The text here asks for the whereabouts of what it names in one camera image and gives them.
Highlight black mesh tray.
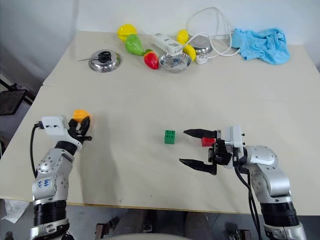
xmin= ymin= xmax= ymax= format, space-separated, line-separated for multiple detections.
xmin=0 ymin=88 xmax=29 ymax=117

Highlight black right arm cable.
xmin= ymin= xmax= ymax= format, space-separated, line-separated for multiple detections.
xmin=233 ymin=149 xmax=264 ymax=240

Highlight orange toy cube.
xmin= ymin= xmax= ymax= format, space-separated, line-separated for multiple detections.
xmin=72 ymin=108 xmax=92 ymax=129

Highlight red toy cube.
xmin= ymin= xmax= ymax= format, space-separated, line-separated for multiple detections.
xmin=201 ymin=136 xmax=217 ymax=148

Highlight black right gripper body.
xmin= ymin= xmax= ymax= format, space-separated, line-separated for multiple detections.
xmin=207 ymin=129 xmax=233 ymax=171

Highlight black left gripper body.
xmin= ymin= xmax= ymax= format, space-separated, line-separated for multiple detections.
xmin=67 ymin=126 xmax=93 ymax=144

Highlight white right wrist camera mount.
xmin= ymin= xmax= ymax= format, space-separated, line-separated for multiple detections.
xmin=223 ymin=124 xmax=248 ymax=171

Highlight steel pot lid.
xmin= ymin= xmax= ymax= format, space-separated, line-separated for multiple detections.
xmin=88 ymin=49 xmax=124 ymax=74

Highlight white power plug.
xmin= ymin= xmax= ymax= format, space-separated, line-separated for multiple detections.
xmin=195 ymin=54 xmax=209 ymax=66

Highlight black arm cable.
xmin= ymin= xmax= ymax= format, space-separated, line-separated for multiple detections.
xmin=233 ymin=149 xmax=264 ymax=240
xmin=29 ymin=120 xmax=45 ymax=177

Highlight yellow toy banana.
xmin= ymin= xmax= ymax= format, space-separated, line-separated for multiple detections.
xmin=182 ymin=44 xmax=197 ymax=62

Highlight empty steel bowl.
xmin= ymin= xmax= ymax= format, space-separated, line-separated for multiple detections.
xmin=190 ymin=34 xmax=214 ymax=56

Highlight yellow toy lemon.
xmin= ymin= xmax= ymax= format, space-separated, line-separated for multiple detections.
xmin=176 ymin=28 xmax=189 ymax=44

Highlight white power strip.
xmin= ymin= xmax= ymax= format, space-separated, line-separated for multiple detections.
xmin=150 ymin=32 xmax=185 ymax=57

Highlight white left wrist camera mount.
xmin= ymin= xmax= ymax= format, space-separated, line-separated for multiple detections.
xmin=40 ymin=115 xmax=84 ymax=152

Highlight steel bowl with small items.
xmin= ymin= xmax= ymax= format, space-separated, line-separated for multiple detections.
xmin=158 ymin=52 xmax=193 ymax=74

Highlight red toy strawberry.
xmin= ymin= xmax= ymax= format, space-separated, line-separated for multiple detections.
xmin=143 ymin=49 xmax=160 ymax=71

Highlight green toy pear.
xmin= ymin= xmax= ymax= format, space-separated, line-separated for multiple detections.
xmin=124 ymin=33 xmax=146 ymax=57

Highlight yellow toy star fruit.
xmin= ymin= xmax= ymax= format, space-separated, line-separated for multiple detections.
xmin=116 ymin=23 xmax=139 ymax=42

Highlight light blue cloth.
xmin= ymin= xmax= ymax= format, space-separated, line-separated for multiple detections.
xmin=230 ymin=27 xmax=291 ymax=66

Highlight white power cable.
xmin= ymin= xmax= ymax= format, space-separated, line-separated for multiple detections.
xmin=185 ymin=6 xmax=242 ymax=60

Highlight white plastic bag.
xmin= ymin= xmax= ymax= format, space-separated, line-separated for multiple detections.
xmin=0 ymin=199 xmax=31 ymax=224

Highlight black handled scissors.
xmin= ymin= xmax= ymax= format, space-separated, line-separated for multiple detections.
xmin=77 ymin=50 xmax=111 ymax=64

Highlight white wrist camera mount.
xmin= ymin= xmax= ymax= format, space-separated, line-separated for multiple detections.
xmin=223 ymin=124 xmax=248 ymax=171
xmin=40 ymin=115 xmax=84 ymax=152

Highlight green toy cube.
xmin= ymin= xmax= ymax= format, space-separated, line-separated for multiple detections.
xmin=163 ymin=129 xmax=176 ymax=145

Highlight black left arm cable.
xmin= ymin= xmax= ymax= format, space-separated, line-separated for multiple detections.
xmin=29 ymin=120 xmax=45 ymax=177

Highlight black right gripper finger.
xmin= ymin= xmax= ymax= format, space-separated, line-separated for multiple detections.
xmin=182 ymin=128 xmax=219 ymax=139
xmin=178 ymin=157 xmax=218 ymax=176

